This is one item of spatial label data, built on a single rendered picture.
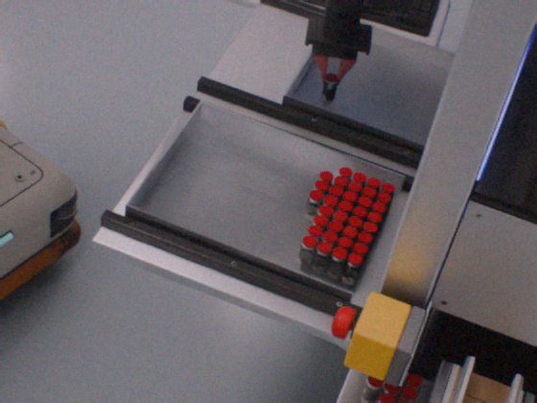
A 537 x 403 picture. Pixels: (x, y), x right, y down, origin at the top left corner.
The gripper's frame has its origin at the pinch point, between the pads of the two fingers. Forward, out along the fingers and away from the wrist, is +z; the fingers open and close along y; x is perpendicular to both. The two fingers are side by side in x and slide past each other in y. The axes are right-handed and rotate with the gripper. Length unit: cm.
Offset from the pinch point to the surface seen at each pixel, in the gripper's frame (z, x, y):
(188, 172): 4.1, -22.7, -19.4
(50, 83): 88, 94, -76
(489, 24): -49, -52, 13
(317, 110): 2.1, -6.2, -1.4
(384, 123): 5.2, -3.0, 9.6
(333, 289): 2.7, -42.7, 4.0
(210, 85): 2.2, -3.9, -19.2
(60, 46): 88, 111, -77
